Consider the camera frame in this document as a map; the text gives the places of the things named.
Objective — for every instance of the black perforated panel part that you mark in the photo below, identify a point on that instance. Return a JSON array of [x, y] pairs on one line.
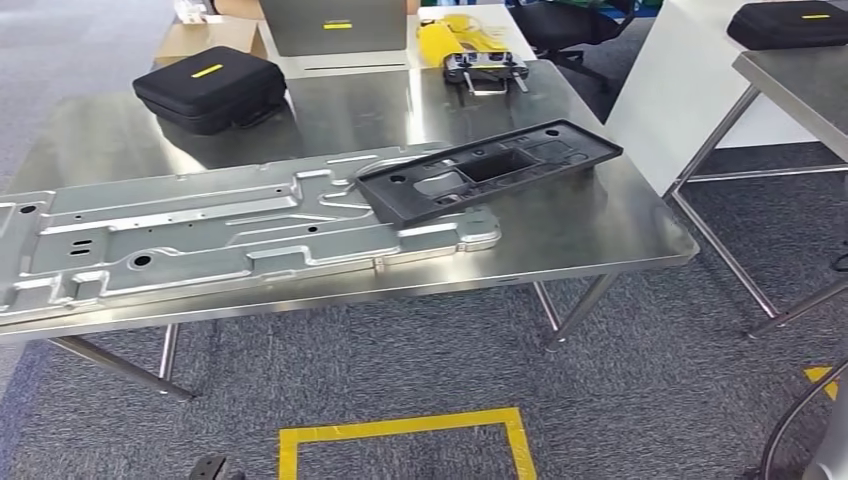
[[563, 156]]

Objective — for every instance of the stainless steel table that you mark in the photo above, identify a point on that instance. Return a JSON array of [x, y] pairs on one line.
[[563, 225], [795, 86]]

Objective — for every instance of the black remote controller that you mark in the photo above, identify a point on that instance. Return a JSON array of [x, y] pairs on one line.
[[487, 66]]

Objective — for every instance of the yellow cloth bag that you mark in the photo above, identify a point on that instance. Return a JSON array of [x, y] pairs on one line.
[[434, 40]]

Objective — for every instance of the white desk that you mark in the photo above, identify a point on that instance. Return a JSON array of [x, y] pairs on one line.
[[517, 46]]

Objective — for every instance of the silver laptop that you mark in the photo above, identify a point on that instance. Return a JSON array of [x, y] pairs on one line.
[[331, 36]]

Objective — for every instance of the stamped silver metal panel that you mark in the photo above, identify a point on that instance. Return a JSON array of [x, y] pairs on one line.
[[199, 225]]

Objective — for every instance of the black office chair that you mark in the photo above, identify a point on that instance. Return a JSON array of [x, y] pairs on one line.
[[563, 26]]

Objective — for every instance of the black zip case yellow stripe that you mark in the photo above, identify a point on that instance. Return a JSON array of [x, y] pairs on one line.
[[788, 26], [205, 93]]

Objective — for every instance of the white cabinet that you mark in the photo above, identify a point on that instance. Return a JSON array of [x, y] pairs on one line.
[[676, 99]]

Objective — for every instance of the cardboard box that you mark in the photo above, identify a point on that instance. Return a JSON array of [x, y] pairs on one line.
[[199, 40]]

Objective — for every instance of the clear plastic bottle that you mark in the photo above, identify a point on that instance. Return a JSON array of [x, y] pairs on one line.
[[191, 12]]

